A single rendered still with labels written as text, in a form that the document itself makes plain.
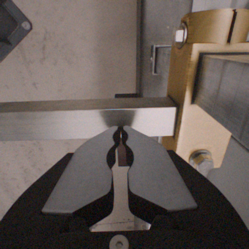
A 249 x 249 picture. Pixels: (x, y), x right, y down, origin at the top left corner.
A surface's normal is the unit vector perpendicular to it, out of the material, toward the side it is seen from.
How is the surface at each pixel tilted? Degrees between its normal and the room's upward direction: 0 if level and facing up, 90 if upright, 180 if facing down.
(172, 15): 0
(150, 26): 0
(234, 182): 90
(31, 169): 0
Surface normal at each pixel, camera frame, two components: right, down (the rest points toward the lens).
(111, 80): 0.03, 0.46
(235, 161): -1.00, 0.04
